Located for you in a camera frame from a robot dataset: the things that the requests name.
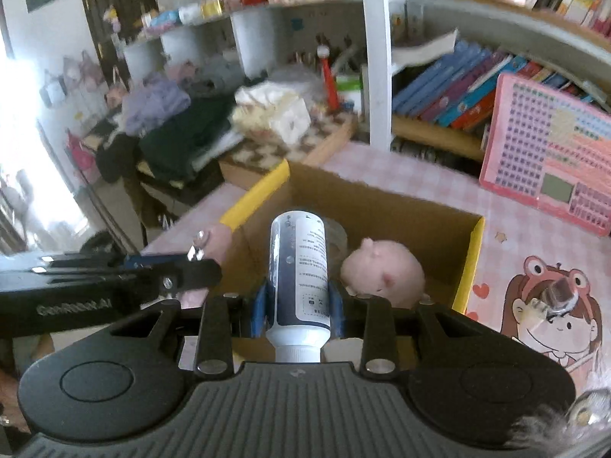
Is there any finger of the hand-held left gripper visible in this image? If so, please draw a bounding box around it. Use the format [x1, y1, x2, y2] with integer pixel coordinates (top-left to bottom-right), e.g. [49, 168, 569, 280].
[121, 253, 194, 270]
[143, 260, 223, 301]

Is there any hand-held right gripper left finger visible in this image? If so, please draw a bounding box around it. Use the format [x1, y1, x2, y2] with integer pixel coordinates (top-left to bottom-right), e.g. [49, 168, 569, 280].
[112, 281, 268, 374]

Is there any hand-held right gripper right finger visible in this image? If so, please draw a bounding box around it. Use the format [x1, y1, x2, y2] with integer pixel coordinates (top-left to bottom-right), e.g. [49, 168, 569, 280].
[328, 281, 516, 375]

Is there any white and blue bottle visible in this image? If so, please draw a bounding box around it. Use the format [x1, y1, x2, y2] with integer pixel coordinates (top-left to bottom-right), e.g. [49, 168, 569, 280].
[265, 210, 332, 363]

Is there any pink plush pig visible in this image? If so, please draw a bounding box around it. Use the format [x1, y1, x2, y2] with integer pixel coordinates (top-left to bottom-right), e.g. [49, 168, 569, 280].
[340, 237, 425, 308]

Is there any cardboard box with yellow flaps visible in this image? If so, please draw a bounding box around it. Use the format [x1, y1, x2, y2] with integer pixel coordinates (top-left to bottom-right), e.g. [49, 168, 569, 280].
[220, 160, 485, 363]

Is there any black cloth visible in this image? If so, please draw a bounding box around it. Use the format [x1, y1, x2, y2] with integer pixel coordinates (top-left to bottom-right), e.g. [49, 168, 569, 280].
[95, 134, 144, 184]

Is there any dark green cloth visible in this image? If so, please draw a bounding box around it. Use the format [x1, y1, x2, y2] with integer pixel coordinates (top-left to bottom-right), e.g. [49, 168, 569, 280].
[138, 95, 239, 182]

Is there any purple cloth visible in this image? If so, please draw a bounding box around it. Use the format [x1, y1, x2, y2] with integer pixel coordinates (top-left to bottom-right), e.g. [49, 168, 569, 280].
[123, 76, 192, 137]

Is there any wooden chessboard box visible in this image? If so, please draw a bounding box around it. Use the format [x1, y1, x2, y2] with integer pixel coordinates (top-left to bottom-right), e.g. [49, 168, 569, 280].
[218, 112, 358, 192]

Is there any clear plastic bag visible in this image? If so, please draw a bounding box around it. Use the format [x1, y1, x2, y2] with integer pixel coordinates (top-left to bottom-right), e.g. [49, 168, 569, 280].
[267, 64, 325, 101]

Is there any green and white box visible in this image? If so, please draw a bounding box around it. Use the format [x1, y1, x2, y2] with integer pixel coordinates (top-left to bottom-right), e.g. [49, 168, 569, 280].
[336, 74, 364, 113]

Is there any red and white toy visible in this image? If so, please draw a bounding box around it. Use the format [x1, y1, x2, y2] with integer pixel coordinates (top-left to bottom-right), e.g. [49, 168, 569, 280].
[316, 44, 341, 110]

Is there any white shelf unit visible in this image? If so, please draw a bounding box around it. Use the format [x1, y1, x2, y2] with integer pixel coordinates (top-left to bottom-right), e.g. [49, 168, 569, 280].
[121, 0, 611, 153]

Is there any grey furry toy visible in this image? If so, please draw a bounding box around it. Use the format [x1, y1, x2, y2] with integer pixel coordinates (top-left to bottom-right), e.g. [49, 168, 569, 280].
[506, 386, 611, 449]

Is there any pink toy laptop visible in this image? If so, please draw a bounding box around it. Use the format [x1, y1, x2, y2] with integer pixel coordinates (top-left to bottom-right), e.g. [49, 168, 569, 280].
[478, 74, 611, 237]

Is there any row of colourful books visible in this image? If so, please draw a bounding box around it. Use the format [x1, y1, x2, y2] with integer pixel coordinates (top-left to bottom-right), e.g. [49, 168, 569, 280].
[392, 40, 597, 129]

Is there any white open book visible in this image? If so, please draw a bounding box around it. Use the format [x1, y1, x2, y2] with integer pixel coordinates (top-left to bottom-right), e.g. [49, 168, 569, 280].
[391, 29, 459, 70]

